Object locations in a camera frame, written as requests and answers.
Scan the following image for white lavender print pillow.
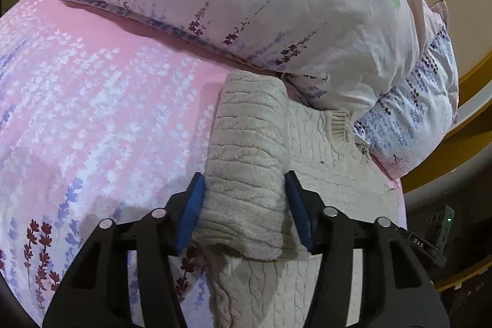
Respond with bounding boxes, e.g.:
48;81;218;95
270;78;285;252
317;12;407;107
355;27;459;180

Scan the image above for wooden bed frame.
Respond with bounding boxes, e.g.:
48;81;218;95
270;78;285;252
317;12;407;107
402;56;491;290

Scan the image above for beige cable knit sweater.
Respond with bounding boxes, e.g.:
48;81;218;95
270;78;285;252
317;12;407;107
193;71;406;327

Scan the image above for pink floral bed sheet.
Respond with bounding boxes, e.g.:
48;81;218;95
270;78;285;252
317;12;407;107
1;0;406;327

